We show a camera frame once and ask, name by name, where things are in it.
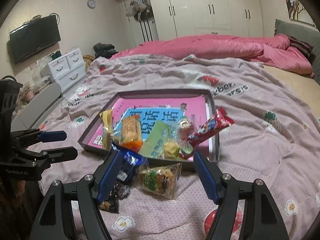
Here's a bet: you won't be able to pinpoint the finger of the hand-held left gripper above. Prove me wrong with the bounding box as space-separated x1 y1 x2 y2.
10 129 68 143
14 146 79 167

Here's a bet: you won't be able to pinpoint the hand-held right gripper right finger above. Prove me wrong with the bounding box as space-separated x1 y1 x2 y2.
193 151 283 240

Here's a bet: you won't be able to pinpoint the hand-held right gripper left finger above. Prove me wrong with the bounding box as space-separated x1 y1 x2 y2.
29 151 123 240

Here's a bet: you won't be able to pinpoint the black cookie packet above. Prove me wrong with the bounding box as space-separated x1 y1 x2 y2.
97 180 132 215

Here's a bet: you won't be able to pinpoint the blue cookie packet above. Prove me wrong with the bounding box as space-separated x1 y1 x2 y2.
110 142 148 182

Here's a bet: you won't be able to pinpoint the clear yellow green snack packet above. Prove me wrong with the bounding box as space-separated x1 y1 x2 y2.
162 140 195 160

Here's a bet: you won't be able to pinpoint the clear packet with green label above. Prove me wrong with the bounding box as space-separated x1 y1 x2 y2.
136 162 182 200

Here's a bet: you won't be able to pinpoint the red snack stick packet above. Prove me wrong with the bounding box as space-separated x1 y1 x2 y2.
179 107 235 160

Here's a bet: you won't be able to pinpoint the orange cracker packet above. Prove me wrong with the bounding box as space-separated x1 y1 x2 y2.
119 116 143 153

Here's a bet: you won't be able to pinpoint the shallow purple cardboard box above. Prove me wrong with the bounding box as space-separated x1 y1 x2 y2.
77 89 220 165

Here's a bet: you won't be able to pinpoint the light green snack packet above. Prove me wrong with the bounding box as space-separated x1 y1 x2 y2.
138 121 172 159

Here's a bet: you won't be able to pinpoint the grey padded bench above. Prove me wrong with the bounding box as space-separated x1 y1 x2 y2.
11 83 66 132

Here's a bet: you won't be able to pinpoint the clear wrapped red candy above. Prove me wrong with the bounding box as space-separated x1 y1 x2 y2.
178 117 196 137

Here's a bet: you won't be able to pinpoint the strawberry printed blanket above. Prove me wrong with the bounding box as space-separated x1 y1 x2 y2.
37 54 320 240

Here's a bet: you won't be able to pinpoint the white drawer cabinet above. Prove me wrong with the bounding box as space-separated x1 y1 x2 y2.
47 48 87 93

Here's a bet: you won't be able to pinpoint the brown plush toy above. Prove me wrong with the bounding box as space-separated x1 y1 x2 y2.
82 54 95 72

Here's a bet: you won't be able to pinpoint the pink and blue book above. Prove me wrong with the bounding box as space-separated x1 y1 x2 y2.
87 96 210 153

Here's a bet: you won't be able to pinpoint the pile of dark clothes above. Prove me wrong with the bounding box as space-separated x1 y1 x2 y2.
93 43 118 59

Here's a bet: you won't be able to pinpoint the pink quilt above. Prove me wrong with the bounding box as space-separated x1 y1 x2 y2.
109 34 315 77

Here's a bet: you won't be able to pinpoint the hanging dark clothes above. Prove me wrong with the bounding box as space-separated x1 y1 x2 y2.
134 11 154 43

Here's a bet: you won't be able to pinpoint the hanging white bag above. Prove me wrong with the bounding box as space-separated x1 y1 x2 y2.
129 0 152 14

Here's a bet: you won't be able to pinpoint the striped pillow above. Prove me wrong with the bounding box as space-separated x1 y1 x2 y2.
287 35 314 60

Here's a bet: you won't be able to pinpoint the white wardrobe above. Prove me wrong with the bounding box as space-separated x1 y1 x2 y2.
104 0 264 43

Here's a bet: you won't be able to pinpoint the grey quilted headboard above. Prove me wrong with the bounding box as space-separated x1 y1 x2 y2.
274 19 320 85

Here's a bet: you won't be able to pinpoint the black wall television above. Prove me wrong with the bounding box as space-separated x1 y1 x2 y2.
9 14 62 65

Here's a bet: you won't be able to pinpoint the tree wall painting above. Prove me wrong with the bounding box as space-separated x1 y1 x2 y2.
280 0 318 27

